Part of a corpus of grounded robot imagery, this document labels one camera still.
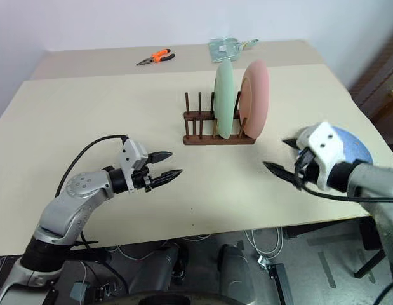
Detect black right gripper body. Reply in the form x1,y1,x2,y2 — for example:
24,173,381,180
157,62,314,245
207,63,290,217
293,147,321,192

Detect white cable under table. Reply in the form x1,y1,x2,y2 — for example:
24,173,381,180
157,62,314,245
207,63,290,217
245,226,284,259

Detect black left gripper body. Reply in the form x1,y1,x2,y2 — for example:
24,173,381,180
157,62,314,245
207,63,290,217
133,167,153,193

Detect blue plate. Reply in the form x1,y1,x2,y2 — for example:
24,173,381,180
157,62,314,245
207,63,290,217
329,125,375,166

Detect black metal bar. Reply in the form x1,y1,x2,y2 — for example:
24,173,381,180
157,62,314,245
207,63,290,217
267,262,294,305

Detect dark woven furniture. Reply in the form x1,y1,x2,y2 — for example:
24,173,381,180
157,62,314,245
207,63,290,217
347,30,393,128

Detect wooden dish rack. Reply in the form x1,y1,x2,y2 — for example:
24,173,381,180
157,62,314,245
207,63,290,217
182,91,258,146

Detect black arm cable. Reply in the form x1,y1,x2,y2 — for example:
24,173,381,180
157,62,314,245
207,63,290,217
54,135,130,198
301,186,393,203

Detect pink plate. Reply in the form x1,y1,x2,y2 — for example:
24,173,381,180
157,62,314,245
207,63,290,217
238,59,270,140

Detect clear plastic bag with hardware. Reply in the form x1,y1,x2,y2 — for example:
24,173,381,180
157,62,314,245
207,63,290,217
208,37,260,64

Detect orange handled pliers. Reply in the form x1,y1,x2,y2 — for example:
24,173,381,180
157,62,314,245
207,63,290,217
135,48,176,67

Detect green plate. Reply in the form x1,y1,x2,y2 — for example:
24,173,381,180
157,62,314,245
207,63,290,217
213,60,239,140

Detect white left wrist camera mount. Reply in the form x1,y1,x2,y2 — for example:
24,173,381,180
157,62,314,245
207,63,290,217
119,137,149,193

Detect dark rounded shape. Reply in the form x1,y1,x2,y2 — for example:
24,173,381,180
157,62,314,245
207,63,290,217
217,243,260,305
142,243,189,295

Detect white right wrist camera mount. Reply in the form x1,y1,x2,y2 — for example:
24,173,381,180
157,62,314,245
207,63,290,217
295,121,347,192

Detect black table frame leg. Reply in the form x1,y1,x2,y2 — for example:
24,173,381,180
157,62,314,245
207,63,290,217
353,215,389,281

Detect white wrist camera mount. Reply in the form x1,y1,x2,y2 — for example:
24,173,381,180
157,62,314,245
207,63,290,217
119,137,149,193
295,121,347,192

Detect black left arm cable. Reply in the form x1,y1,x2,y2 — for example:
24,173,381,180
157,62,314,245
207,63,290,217
54,135,130,198

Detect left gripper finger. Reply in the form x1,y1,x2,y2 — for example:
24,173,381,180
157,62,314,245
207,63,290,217
147,151,173,165
150,168,183,189

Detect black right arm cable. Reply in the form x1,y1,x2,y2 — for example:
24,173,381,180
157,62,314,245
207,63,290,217
301,186,393,203

